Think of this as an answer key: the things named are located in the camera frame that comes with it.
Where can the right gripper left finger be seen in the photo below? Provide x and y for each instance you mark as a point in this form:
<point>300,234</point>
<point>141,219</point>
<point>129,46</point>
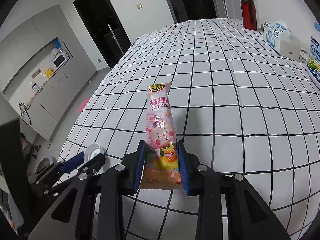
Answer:
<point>93,203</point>

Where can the white microwave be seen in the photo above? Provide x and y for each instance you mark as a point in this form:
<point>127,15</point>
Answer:
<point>59,60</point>

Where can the white small box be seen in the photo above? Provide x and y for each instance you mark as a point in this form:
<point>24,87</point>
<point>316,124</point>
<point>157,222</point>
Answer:
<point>289,46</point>

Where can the pink plastic stool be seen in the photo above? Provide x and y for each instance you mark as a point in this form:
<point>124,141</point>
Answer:
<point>83,105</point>

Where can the milk powder tub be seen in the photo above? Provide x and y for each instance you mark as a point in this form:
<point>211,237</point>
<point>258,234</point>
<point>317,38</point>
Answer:
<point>313,63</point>

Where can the broom with dustpan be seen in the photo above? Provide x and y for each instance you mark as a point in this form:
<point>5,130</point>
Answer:
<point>116,40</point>

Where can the yellow box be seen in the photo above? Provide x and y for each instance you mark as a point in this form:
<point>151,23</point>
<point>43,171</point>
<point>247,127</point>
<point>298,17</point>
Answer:
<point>49,73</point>

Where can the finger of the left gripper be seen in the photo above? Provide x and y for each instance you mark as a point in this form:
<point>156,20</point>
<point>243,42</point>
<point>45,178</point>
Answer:
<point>92,167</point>
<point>73,163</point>

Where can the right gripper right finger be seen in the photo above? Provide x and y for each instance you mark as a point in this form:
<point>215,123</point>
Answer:
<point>248,215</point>

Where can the white checkered tablecloth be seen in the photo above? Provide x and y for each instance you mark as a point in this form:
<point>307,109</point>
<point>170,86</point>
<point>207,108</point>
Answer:
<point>236,104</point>

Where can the wall light switch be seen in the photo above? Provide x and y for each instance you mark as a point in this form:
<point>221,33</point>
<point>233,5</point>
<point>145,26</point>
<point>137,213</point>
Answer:
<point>139,6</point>

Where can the red thermos bottle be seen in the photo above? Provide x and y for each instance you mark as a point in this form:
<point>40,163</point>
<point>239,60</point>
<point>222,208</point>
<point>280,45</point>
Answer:
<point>249,16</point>

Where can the white plastic lid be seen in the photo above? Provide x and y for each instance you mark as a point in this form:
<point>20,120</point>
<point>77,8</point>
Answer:
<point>92,150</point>

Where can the pink snack wrapper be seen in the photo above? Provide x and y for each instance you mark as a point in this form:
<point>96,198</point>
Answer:
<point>161,168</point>

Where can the grey cabinet counter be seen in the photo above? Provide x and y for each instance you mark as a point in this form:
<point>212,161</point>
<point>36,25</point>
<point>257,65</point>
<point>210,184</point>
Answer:
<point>49,105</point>

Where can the grey perforated laundry basket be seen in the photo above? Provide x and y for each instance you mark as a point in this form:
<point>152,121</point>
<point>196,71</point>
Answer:
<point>45,163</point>

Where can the tissue pack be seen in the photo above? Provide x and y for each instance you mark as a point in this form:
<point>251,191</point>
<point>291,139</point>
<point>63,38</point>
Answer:
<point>275,33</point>

